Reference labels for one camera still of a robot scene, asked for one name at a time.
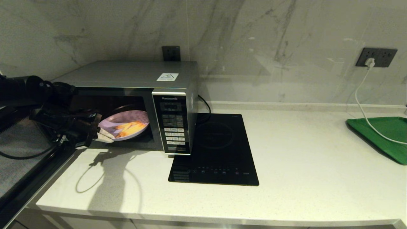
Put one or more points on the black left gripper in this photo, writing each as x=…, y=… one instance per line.
x=70, y=124

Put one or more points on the purple plastic plate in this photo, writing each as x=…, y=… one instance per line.
x=111, y=122

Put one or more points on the glass microwave door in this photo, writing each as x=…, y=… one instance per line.
x=16, y=171

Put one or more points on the silver Panasonic microwave body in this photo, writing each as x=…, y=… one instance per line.
x=127, y=73

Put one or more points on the white warning sticker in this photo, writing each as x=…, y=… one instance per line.
x=167, y=77

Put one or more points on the black induction cooktop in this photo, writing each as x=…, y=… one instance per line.
x=219, y=143

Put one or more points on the white power plug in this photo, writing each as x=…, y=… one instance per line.
x=369, y=63

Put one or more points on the green plastic tray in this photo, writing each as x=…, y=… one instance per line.
x=391, y=130

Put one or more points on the black wide wall socket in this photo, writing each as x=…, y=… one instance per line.
x=384, y=57

